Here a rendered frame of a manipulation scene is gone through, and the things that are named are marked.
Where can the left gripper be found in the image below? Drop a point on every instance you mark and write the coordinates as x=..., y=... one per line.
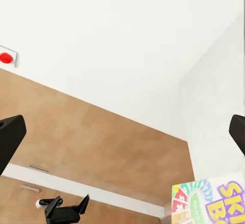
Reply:
x=68, y=215

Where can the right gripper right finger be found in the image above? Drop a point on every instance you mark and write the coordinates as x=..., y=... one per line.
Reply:
x=237, y=131

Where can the sliding door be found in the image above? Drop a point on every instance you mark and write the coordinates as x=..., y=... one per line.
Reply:
x=18, y=206
x=81, y=142

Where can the desk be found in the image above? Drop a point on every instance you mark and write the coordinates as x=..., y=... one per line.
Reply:
x=209, y=95

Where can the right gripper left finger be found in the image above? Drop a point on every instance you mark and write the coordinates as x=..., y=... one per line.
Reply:
x=12, y=132

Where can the board game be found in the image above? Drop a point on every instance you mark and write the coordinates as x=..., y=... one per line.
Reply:
x=214, y=200

